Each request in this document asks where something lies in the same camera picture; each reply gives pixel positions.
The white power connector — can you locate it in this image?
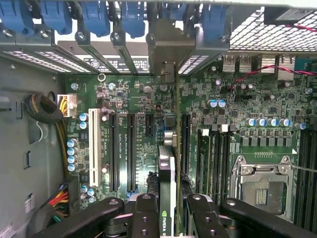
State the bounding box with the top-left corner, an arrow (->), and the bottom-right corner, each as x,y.
56,93 -> 78,119

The coloured wire bundle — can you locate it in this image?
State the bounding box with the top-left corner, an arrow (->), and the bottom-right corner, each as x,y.
48,183 -> 71,223

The red black twisted wire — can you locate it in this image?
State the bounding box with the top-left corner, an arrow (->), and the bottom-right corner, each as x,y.
227,23 -> 317,90

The open dark grey PC case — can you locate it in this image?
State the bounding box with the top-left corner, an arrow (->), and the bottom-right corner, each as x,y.
0,0 -> 317,238

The blue card slot latch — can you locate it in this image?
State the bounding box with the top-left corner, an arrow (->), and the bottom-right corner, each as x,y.
79,0 -> 111,38
39,0 -> 73,35
118,0 -> 147,39
198,3 -> 230,47
160,0 -> 186,20
0,0 -> 35,35

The white expansion slot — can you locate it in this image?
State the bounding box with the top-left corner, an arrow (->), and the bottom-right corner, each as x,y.
88,108 -> 103,188

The metal CPU socket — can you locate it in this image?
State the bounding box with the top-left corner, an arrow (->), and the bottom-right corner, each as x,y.
230,155 -> 293,216

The black power connector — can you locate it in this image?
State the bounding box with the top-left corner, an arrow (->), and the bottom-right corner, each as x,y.
59,176 -> 80,216

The yellow black wire bundle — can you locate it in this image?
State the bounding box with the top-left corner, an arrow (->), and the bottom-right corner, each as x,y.
55,95 -> 69,179

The black sleeved cable bundle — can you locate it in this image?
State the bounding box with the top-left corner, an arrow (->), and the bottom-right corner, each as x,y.
24,93 -> 65,124

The black short expansion slot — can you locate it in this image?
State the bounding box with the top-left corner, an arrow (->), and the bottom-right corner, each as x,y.
145,114 -> 155,136

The green motherboard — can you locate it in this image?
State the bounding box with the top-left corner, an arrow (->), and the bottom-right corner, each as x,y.
64,56 -> 317,238

